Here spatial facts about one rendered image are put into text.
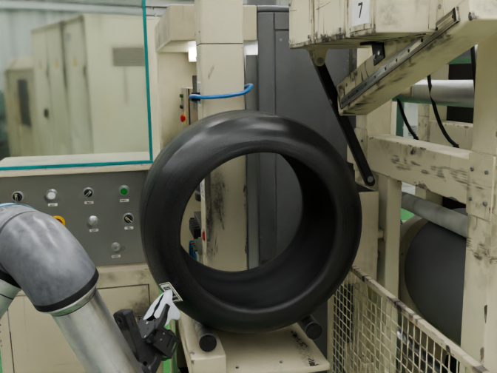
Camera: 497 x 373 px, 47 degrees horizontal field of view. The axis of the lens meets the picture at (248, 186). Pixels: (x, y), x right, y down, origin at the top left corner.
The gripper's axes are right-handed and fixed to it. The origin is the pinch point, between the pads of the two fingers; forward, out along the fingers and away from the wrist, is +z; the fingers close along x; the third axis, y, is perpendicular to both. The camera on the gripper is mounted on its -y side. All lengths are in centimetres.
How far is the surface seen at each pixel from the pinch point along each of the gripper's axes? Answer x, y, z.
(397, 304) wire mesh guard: 38, 38, 18
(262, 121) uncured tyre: 26.7, -13.1, 37.4
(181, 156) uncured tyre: 12.6, -20.6, 23.1
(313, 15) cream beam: 37, -20, 68
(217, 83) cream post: 1, -17, 63
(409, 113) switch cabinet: -390, 557, 889
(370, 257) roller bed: 15, 53, 49
